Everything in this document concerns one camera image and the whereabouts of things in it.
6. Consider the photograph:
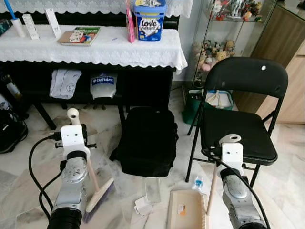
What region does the pink box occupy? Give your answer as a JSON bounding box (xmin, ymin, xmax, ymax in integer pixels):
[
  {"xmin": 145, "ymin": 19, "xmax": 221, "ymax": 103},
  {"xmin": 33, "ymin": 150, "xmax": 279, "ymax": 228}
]
[{"xmin": 125, "ymin": 0, "xmax": 137, "ymax": 43}]

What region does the black table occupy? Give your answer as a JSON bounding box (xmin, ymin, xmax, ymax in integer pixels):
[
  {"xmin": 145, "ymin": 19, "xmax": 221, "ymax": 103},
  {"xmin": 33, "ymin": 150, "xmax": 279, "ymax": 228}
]
[{"xmin": 0, "ymin": 12, "xmax": 180, "ymax": 130}]

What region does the colourful book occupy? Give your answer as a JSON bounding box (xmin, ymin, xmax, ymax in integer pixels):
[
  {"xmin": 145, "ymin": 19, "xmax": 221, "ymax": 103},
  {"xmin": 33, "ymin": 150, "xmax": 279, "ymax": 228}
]
[{"xmin": 57, "ymin": 27, "xmax": 102, "ymax": 47}]

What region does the white lace runner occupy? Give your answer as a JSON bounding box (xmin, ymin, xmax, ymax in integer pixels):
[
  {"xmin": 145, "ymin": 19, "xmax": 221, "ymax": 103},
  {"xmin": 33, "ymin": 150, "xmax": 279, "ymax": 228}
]
[{"xmin": 0, "ymin": 0, "xmax": 194, "ymax": 18}]

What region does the clear plastic wrapper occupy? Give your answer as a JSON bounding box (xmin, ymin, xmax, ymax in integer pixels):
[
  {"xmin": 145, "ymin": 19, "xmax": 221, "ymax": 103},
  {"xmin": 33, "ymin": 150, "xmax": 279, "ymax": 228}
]
[{"xmin": 144, "ymin": 177, "xmax": 162, "ymax": 205}]

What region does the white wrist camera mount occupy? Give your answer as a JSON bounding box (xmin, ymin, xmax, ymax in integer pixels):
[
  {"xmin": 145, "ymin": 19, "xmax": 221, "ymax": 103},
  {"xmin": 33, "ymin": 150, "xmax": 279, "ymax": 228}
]
[
  {"xmin": 60, "ymin": 125, "xmax": 91, "ymax": 160},
  {"xmin": 222, "ymin": 142, "xmax": 244, "ymax": 175}
]

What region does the plain white slim box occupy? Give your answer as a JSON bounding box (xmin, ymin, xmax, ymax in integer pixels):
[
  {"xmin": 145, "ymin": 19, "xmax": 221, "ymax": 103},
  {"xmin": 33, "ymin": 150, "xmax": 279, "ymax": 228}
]
[{"xmin": 45, "ymin": 8, "xmax": 63, "ymax": 39}]

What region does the beige long-handled dustpan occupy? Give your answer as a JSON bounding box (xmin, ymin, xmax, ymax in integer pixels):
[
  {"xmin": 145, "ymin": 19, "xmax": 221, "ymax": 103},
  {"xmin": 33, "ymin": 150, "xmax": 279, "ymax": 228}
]
[{"xmin": 166, "ymin": 135, "xmax": 243, "ymax": 229}]

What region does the white paper box scrap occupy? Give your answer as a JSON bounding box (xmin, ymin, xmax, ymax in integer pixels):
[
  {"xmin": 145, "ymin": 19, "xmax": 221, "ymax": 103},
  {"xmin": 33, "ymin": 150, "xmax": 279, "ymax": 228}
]
[{"xmin": 134, "ymin": 197, "xmax": 153, "ymax": 217}]

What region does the black backpack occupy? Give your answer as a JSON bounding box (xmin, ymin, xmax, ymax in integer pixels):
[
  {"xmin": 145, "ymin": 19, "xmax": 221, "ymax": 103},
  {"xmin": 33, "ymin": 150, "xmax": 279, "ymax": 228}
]
[{"xmin": 110, "ymin": 106, "xmax": 180, "ymax": 178}]

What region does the white bag with blue print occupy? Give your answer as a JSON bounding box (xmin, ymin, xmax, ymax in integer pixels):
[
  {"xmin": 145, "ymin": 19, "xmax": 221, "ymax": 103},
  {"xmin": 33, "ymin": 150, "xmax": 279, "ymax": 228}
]
[{"xmin": 90, "ymin": 73, "xmax": 118, "ymax": 101}]

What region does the black duffel bag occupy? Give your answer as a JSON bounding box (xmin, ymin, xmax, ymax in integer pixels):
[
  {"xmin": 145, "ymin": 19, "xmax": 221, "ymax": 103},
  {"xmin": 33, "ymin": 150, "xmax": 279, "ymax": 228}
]
[{"xmin": 0, "ymin": 109, "xmax": 29, "ymax": 155}]

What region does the glass display cabinet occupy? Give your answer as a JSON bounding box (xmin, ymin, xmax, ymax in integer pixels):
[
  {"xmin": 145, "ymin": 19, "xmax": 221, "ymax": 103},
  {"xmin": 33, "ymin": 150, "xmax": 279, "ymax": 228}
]
[{"xmin": 183, "ymin": 0, "xmax": 278, "ymax": 125}]

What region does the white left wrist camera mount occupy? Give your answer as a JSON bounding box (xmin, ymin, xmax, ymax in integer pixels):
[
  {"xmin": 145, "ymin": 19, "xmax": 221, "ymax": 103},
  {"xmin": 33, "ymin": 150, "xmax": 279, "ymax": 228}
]
[{"xmin": 60, "ymin": 125, "xmax": 91, "ymax": 160}]

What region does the white printed slim box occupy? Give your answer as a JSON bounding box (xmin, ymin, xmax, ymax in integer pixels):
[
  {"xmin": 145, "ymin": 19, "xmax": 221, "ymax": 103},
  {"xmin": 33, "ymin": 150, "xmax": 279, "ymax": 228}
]
[{"xmin": 22, "ymin": 14, "xmax": 40, "ymax": 41}]

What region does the broom with purple bristles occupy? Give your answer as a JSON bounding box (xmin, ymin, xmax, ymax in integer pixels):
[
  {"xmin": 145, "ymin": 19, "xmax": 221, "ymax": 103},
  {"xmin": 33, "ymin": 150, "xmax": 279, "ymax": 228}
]
[{"xmin": 67, "ymin": 108, "xmax": 115, "ymax": 224}]

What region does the plain white bag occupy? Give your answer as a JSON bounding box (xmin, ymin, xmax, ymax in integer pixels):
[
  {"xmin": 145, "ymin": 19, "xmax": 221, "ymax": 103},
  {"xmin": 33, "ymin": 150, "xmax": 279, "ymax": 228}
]
[{"xmin": 50, "ymin": 69, "xmax": 83, "ymax": 100}]

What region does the white lace tablecloth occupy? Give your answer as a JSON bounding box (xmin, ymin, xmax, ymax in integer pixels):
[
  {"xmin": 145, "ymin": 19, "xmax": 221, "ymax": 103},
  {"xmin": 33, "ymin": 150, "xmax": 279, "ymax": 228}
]
[{"xmin": 0, "ymin": 25, "xmax": 188, "ymax": 73}]

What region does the wooden sideboard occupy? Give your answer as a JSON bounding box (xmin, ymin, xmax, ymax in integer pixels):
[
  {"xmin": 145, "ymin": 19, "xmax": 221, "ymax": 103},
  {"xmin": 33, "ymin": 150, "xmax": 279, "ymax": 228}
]
[{"xmin": 233, "ymin": 0, "xmax": 305, "ymax": 125}]

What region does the blue Love Letters tub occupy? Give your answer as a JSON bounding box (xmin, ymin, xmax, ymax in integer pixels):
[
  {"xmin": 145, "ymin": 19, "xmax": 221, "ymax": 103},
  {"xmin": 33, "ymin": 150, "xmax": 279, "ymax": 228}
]
[{"xmin": 132, "ymin": 0, "xmax": 168, "ymax": 42}]

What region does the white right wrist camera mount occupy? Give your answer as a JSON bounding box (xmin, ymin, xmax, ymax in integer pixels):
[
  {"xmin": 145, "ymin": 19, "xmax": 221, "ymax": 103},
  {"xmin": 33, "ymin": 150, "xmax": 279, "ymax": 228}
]
[{"xmin": 222, "ymin": 142, "xmax": 244, "ymax": 175}]

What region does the green basket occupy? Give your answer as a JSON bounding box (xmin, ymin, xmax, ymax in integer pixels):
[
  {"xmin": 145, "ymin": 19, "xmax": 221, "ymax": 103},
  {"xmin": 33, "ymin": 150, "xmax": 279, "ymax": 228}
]
[{"xmin": 182, "ymin": 89, "xmax": 234, "ymax": 126}]

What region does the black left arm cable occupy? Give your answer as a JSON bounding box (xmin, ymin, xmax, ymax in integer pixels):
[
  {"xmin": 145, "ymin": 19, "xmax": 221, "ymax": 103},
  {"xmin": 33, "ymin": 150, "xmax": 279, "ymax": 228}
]
[{"xmin": 28, "ymin": 135, "xmax": 63, "ymax": 221}]

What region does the blue-handled lint roller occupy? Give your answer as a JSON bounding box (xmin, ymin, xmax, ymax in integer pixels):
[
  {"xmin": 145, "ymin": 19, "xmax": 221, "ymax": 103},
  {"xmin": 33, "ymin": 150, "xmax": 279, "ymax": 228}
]
[{"xmin": 3, "ymin": 0, "xmax": 26, "ymax": 38}]

